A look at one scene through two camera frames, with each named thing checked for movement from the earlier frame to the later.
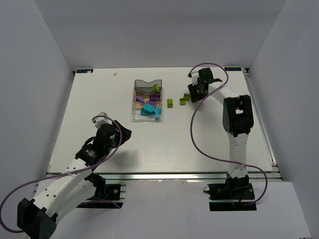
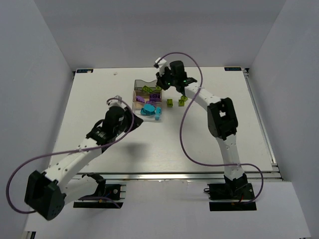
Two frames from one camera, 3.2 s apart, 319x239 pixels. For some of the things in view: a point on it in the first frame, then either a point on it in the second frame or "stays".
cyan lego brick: x=158 y=113 stays
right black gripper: x=193 y=93 -> x=163 y=81
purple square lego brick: x=154 y=97 stays
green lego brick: x=182 y=101 stays
